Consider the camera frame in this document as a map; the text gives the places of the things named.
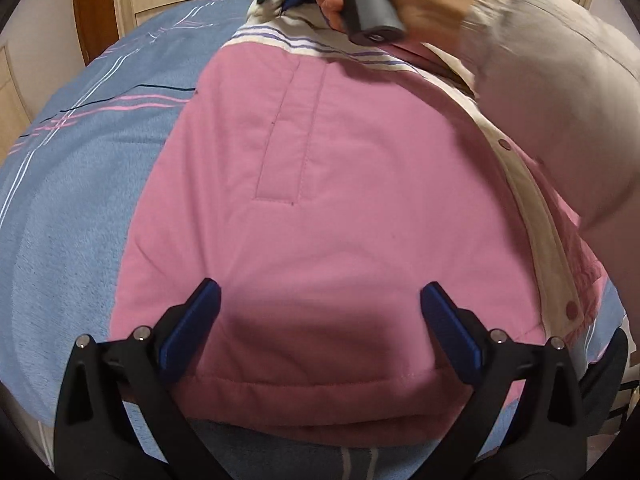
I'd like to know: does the white and pink hooded jacket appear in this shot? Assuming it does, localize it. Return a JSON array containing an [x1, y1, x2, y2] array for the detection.
[[107, 0, 613, 448]]

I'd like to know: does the light wooden cabinet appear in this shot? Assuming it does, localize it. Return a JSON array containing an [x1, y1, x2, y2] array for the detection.
[[0, 42, 31, 136]]

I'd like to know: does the person's right forearm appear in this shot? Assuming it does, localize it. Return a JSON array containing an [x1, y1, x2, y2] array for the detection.
[[457, 0, 640, 233]]

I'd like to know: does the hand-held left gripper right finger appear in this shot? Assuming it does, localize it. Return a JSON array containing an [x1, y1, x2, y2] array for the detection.
[[420, 282, 596, 480]]

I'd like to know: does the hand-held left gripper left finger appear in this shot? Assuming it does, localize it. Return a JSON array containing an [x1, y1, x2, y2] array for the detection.
[[52, 277, 236, 480]]

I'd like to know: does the brown wooden door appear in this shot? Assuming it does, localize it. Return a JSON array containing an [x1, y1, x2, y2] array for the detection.
[[71, 0, 123, 63]]

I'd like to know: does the blue striped bedsheet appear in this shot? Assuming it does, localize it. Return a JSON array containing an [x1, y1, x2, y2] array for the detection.
[[0, 0, 628, 480]]

